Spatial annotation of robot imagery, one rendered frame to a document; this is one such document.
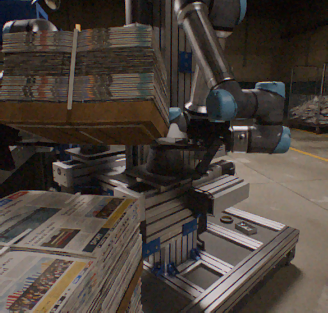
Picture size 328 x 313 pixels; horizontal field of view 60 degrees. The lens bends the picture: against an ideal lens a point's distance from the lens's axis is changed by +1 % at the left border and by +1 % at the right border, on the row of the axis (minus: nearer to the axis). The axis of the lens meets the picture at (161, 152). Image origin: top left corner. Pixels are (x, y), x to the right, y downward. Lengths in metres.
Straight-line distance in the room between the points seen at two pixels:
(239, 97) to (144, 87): 0.23
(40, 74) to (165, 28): 0.66
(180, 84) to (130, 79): 0.67
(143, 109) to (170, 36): 0.69
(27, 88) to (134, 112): 0.27
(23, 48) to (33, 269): 0.51
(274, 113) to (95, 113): 0.45
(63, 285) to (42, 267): 0.07
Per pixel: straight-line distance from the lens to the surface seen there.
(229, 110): 0.70
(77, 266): 0.54
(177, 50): 1.31
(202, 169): 0.79
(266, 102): 0.77
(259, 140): 0.80
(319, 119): 8.08
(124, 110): 0.64
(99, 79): 0.69
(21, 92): 0.77
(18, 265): 0.58
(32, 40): 0.80
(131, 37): 0.70
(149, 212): 1.01
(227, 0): 1.00
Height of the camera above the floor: 1.12
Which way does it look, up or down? 13 degrees down
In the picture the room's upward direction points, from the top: straight up
